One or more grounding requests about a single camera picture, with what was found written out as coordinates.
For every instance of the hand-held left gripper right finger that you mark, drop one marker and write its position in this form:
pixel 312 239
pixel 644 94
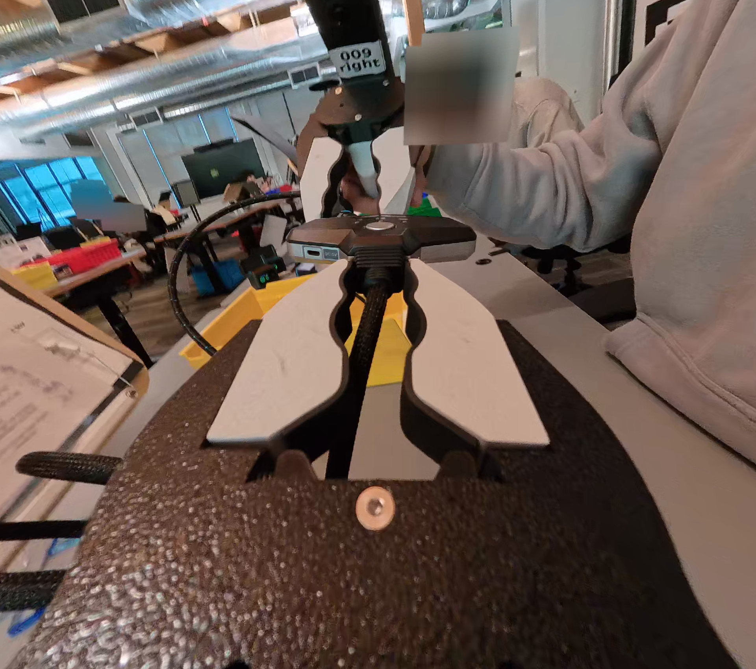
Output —
pixel 466 368

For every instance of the large black wall screen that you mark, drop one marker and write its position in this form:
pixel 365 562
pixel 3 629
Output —
pixel 221 170

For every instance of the blue tinted window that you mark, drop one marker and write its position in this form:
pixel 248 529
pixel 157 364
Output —
pixel 41 191

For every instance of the blue plastic bin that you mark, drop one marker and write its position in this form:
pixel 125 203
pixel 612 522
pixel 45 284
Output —
pixel 215 276

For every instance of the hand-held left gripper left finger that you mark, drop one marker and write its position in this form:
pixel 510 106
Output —
pixel 283 362

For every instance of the person's right forearm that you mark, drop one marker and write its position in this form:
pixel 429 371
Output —
pixel 549 191

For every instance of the small yellow bin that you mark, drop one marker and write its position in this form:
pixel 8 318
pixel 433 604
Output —
pixel 35 274

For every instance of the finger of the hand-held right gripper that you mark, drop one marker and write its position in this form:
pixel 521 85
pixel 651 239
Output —
pixel 394 179
pixel 313 173

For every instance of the black office chair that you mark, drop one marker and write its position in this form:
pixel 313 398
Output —
pixel 555 261

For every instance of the yellow plastic bin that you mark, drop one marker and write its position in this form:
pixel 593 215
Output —
pixel 236 321

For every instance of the clipboard with printed paper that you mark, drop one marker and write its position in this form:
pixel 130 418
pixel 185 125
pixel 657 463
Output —
pixel 53 380

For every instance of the small dark monitor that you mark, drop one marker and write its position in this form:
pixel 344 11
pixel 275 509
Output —
pixel 185 192

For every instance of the grey usb hub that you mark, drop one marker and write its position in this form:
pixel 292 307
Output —
pixel 322 237

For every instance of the black power station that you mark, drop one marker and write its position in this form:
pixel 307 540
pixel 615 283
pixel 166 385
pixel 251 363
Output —
pixel 264 267

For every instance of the wooden desk with black legs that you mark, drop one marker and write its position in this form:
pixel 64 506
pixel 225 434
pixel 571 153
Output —
pixel 100 273
pixel 236 211

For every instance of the red plastic bin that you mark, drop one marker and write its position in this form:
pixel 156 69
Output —
pixel 88 256

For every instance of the grey usb plug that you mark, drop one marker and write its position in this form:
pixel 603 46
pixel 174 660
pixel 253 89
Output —
pixel 365 173

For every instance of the green blocks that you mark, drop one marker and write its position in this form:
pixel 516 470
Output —
pixel 426 207

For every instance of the silver ventilation duct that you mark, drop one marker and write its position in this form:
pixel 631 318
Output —
pixel 147 81

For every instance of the person's grey hoodie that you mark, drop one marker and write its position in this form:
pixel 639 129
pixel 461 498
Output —
pixel 697 149

